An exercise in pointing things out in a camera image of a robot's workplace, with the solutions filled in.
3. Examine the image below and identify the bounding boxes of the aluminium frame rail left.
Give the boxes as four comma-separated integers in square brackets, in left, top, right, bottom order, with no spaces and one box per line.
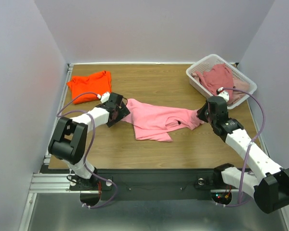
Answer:
[19,63,75,231]

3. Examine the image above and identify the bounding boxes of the bright pink t shirt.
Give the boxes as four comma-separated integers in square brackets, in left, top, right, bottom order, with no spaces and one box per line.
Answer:
[122,99,204,142]

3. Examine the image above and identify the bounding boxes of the pale pink t shirt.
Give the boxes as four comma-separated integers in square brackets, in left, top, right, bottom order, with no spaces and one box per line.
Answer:
[192,76,249,105]

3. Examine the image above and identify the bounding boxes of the folded orange t shirt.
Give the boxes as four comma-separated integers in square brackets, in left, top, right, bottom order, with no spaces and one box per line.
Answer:
[66,70,112,104]

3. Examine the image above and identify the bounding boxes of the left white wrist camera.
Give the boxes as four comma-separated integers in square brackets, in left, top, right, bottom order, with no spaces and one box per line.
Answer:
[97,92,110,103]

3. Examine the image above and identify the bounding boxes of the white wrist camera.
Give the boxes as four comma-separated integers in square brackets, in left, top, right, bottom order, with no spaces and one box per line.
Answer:
[97,92,110,103]
[216,87,230,102]

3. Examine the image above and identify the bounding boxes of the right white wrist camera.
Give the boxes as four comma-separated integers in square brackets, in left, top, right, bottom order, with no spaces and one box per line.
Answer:
[216,87,230,102]

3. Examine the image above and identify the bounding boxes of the white plastic basket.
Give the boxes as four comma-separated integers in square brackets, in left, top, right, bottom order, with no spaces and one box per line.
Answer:
[185,53,258,110]

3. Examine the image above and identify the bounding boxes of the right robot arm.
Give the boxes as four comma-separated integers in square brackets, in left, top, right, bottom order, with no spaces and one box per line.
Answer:
[197,96,289,214]

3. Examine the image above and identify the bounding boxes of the aluminium frame rail right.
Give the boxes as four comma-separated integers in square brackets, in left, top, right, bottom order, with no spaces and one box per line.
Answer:
[247,100,289,231]

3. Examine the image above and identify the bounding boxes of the dusty rose t shirt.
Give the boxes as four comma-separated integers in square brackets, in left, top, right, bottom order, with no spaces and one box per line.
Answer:
[192,64,234,96]

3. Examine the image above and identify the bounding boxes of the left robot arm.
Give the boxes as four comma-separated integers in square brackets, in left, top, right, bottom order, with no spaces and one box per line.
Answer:
[48,92,130,190]

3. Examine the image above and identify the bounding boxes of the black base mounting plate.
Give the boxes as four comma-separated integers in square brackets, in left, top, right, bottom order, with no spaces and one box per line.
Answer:
[67,169,236,205]

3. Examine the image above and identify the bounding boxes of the aluminium frame rail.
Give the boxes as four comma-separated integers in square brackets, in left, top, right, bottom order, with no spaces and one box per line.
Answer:
[19,63,75,231]
[247,100,289,231]

